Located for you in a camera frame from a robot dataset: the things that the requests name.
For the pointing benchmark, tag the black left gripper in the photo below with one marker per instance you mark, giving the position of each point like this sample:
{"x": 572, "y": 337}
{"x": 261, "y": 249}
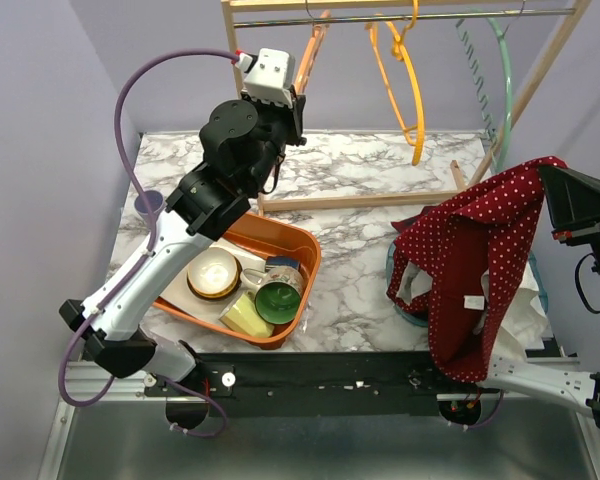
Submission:
{"x": 293, "y": 116}

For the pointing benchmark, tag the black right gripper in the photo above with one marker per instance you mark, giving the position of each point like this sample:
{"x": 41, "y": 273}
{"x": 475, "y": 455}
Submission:
{"x": 574, "y": 199}

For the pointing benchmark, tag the orange hanger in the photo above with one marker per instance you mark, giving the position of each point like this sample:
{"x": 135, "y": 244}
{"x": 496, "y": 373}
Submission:
{"x": 311, "y": 52}

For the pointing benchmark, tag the white skirt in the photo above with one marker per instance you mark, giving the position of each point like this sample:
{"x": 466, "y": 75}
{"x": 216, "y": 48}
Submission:
{"x": 523, "y": 325}

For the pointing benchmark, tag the red polka dot garment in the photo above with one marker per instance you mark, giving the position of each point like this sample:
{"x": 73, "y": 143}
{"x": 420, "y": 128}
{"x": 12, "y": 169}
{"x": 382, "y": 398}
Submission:
{"x": 462, "y": 262}

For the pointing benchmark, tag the mint green hanger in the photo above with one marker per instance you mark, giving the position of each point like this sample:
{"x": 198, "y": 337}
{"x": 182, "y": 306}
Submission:
{"x": 493, "y": 85}

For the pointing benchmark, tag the red plaid skirt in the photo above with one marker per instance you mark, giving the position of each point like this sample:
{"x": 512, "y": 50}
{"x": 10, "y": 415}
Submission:
{"x": 404, "y": 228}

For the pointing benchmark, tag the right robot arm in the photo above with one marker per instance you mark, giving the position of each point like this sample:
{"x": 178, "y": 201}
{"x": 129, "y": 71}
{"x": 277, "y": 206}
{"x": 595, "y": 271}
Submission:
{"x": 578, "y": 391}

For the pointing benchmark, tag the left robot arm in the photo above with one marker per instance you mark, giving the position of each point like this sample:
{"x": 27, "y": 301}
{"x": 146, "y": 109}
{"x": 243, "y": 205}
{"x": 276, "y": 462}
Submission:
{"x": 243, "y": 143}

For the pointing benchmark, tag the orange plastic bin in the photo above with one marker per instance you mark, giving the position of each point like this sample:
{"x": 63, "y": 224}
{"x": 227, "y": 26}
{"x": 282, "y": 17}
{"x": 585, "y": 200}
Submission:
{"x": 265, "y": 237}

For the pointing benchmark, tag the wooden clothes rack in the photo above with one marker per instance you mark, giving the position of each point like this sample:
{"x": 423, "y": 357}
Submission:
{"x": 414, "y": 135}

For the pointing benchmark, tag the dark blue cup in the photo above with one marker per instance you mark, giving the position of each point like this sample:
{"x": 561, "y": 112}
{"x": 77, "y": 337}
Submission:
{"x": 281, "y": 261}

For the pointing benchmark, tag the lavender cup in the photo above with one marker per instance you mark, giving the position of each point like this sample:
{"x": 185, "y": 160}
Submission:
{"x": 155, "y": 204}

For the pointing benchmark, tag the white and brown bowl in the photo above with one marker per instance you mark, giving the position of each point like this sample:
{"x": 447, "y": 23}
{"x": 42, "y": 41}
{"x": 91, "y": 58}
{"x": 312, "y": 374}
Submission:
{"x": 214, "y": 274}

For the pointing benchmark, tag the green floral mug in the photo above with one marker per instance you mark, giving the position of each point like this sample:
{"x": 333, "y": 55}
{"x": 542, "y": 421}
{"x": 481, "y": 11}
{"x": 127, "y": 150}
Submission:
{"x": 277, "y": 303}

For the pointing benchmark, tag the white mug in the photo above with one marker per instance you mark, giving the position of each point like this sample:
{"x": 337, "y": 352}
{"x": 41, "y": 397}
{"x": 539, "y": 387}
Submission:
{"x": 254, "y": 279}

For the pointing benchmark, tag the yellow sponge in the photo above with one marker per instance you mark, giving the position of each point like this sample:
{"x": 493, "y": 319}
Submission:
{"x": 240, "y": 316}

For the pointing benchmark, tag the white square plate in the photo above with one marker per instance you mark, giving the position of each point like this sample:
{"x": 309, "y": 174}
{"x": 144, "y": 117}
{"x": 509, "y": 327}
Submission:
{"x": 178, "y": 294}

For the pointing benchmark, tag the blue transparent tray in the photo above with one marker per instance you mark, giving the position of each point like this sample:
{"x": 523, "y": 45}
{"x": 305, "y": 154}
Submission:
{"x": 421, "y": 319}

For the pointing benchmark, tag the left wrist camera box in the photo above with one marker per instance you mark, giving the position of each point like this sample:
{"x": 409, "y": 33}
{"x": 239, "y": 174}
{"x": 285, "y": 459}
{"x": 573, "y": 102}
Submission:
{"x": 268, "y": 75}

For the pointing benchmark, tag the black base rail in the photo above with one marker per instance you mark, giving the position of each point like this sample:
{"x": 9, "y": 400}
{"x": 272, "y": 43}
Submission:
{"x": 274, "y": 384}

